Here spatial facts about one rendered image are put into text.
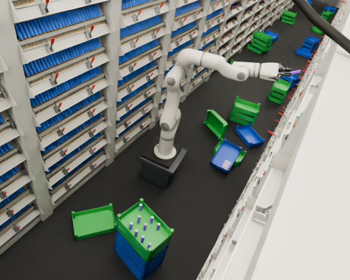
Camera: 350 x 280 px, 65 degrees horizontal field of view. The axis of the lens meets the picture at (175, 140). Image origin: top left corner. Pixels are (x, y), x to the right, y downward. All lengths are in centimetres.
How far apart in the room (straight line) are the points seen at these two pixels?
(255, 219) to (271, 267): 35
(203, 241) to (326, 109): 187
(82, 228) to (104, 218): 18
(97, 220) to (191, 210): 77
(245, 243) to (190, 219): 180
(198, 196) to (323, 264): 224
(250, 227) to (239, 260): 8
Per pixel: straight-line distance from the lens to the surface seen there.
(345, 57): 89
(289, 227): 35
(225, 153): 290
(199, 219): 242
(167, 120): 203
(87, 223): 230
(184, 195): 252
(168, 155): 234
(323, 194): 41
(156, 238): 180
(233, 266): 58
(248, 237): 62
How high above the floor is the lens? 199
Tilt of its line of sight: 42 degrees down
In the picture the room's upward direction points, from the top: 14 degrees clockwise
